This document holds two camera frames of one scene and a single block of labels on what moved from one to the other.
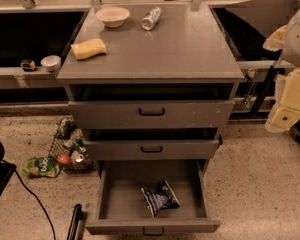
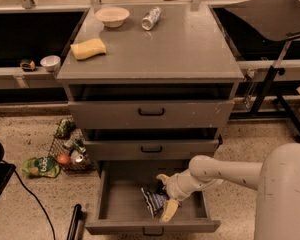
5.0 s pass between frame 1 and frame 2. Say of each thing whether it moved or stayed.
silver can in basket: stayed
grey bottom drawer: stayed
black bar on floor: stayed
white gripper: moved
